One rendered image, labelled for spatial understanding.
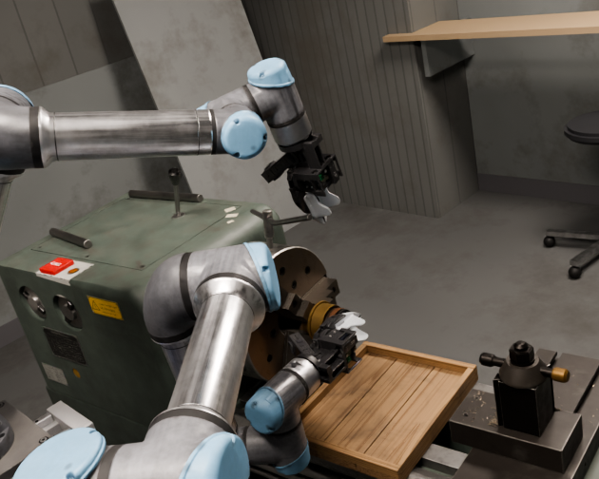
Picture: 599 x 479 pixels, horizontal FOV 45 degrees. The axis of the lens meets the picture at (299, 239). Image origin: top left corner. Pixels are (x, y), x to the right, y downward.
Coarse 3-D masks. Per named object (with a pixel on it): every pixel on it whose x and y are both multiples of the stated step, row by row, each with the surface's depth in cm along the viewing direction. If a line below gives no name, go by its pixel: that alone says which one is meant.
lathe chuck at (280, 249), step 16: (272, 256) 159; (288, 256) 162; (304, 256) 167; (288, 272) 163; (304, 272) 168; (320, 272) 173; (288, 288) 163; (304, 288) 168; (272, 320) 160; (288, 320) 171; (256, 336) 156; (272, 336) 161; (256, 352) 157; (272, 352) 161; (256, 368) 157; (272, 368) 162
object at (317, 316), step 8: (320, 304) 159; (328, 304) 158; (312, 312) 157; (320, 312) 156; (328, 312) 156; (336, 312) 155; (344, 312) 156; (312, 320) 157; (320, 320) 155; (304, 328) 160; (312, 328) 157; (312, 336) 158
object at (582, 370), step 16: (544, 352) 152; (576, 368) 145; (592, 368) 144; (560, 384) 141; (576, 384) 140; (592, 384) 142; (560, 400) 137; (576, 400) 136; (592, 400) 135; (592, 416) 132; (592, 432) 128; (592, 448) 128; (464, 464) 128; (480, 464) 127; (496, 464) 126; (512, 464) 125; (528, 464) 125; (576, 464) 122
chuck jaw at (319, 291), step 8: (320, 280) 172; (328, 280) 171; (336, 280) 171; (312, 288) 170; (320, 288) 169; (328, 288) 169; (336, 288) 171; (304, 296) 168; (312, 296) 167; (320, 296) 166; (328, 296) 166; (336, 296) 171; (336, 304) 168
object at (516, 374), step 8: (536, 360) 121; (504, 368) 122; (512, 368) 120; (520, 368) 120; (528, 368) 119; (536, 368) 119; (504, 376) 121; (512, 376) 120; (520, 376) 119; (528, 376) 119; (536, 376) 119; (544, 376) 120; (512, 384) 120; (520, 384) 119; (528, 384) 119; (536, 384) 119
